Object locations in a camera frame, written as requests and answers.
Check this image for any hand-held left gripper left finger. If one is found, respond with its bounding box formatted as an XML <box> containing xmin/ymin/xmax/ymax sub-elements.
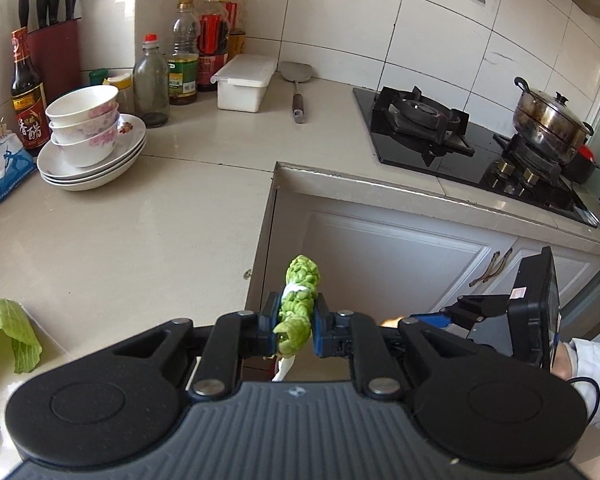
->
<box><xmin>112</xmin><ymin>291</ymin><xmax>283</xmax><ymax>402</ymax></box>

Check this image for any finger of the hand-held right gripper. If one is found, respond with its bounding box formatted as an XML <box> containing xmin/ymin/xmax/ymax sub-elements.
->
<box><xmin>446</xmin><ymin>295</ymin><xmax>511</xmax><ymax>319</ymax></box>
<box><xmin>409</xmin><ymin>312</ymin><xmax>479</xmax><ymax>342</ymax></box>

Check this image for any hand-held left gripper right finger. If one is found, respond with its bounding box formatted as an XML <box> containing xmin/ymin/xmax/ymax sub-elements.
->
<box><xmin>311</xmin><ymin>292</ymin><xmax>465</xmax><ymax>398</ymax></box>

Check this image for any green cabbage leaf scrap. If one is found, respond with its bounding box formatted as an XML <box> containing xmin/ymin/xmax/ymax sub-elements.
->
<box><xmin>271</xmin><ymin>255</ymin><xmax>315</xmax><ymax>383</ymax></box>

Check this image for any person's right forearm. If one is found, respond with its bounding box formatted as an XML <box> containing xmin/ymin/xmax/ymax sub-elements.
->
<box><xmin>550</xmin><ymin>337</ymin><xmax>600</xmax><ymax>431</ymax></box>

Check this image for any white cabinet door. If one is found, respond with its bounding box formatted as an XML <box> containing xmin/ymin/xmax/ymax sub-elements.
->
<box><xmin>299</xmin><ymin>209</ymin><xmax>494</xmax><ymax>323</ymax></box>
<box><xmin>502</xmin><ymin>236</ymin><xmax>600</xmax><ymax>311</ymax></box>

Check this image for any red black pot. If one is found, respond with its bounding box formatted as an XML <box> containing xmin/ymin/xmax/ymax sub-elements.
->
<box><xmin>561</xmin><ymin>143</ymin><xmax>600</xmax><ymax>185</ymax></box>

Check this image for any black glass gas stove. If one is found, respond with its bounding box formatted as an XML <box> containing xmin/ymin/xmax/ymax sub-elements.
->
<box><xmin>352</xmin><ymin>85</ymin><xmax>599</xmax><ymax>229</ymax></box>

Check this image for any stainless steel pot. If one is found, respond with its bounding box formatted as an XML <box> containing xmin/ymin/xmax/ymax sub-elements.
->
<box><xmin>511</xmin><ymin>76</ymin><xmax>595</xmax><ymax>166</ymax></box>

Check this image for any steel pot lid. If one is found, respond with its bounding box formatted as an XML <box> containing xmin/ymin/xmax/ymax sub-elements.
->
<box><xmin>516</xmin><ymin>86</ymin><xmax>594</xmax><ymax>137</ymax></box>

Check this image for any white floral plate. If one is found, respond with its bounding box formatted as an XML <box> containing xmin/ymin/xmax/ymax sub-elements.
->
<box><xmin>36</xmin><ymin>113</ymin><xmax>148</xmax><ymax>179</ymax></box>
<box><xmin>38</xmin><ymin>137</ymin><xmax>148</xmax><ymax>186</ymax></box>
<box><xmin>40</xmin><ymin>145</ymin><xmax>146</xmax><ymax>192</ymax></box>

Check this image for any white plastic container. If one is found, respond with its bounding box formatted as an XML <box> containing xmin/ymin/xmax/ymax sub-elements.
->
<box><xmin>210</xmin><ymin>53</ymin><xmax>277</xmax><ymax>112</ymax></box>

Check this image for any metal spatula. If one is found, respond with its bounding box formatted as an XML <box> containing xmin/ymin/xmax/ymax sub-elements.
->
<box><xmin>278</xmin><ymin>60</ymin><xmax>314</xmax><ymax>125</ymax></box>

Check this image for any green cabbage leaf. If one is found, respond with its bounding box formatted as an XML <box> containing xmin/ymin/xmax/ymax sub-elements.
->
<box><xmin>0</xmin><ymin>298</ymin><xmax>44</xmax><ymax>375</ymax></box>

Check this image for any red cap glass bottle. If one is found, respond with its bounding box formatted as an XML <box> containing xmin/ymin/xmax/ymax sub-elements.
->
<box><xmin>132</xmin><ymin>33</ymin><xmax>171</xmax><ymax>129</ymax></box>

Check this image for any green label oil bottle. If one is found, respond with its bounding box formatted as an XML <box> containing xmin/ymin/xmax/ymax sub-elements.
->
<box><xmin>167</xmin><ymin>0</ymin><xmax>201</xmax><ymax>107</ymax></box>

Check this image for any yellow lid jar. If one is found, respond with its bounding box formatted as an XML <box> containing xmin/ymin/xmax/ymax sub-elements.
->
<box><xmin>107</xmin><ymin>72</ymin><xmax>135</xmax><ymax>116</ymax></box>

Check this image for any red label dark bottle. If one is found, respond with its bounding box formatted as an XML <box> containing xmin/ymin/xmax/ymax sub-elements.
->
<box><xmin>197</xmin><ymin>0</ymin><xmax>231</xmax><ymax>93</ymax></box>

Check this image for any yellow oil bottle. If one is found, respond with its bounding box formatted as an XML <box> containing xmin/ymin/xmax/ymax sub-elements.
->
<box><xmin>219</xmin><ymin>0</ymin><xmax>247</xmax><ymax>64</ymax></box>

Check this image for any blue white salt bag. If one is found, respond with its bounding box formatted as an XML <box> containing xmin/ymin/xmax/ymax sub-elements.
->
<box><xmin>0</xmin><ymin>127</ymin><xmax>37</xmax><ymax>211</ymax></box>

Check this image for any dark vinegar bottle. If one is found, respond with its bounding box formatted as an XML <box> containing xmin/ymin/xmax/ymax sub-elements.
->
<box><xmin>10</xmin><ymin>27</ymin><xmax>49</xmax><ymax>157</ymax></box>

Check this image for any dark red knife block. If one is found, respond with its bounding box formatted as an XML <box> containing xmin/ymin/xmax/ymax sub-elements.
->
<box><xmin>26</xmin><ymin>18</ymin><xmax>84</xmax><ymax>104</ymax></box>

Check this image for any black cable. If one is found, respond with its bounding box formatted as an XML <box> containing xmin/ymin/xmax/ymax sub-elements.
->
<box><xmin>569</xmin><ymin>376</ymin><xmax>600</xmax><ymax>423</ymax></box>

